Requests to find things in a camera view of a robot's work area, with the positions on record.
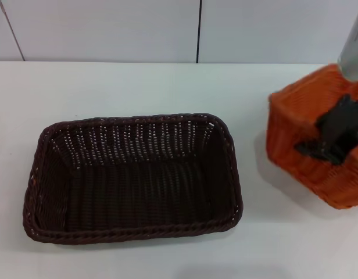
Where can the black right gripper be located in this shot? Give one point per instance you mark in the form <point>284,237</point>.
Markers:
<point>344,122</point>

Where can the orange woven basket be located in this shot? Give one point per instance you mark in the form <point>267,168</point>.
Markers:
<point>292,125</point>

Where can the dark brown woven basket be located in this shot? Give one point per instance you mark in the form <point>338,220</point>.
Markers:
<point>138,180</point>

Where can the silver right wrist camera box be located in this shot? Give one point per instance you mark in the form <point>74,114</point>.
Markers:
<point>354,49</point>

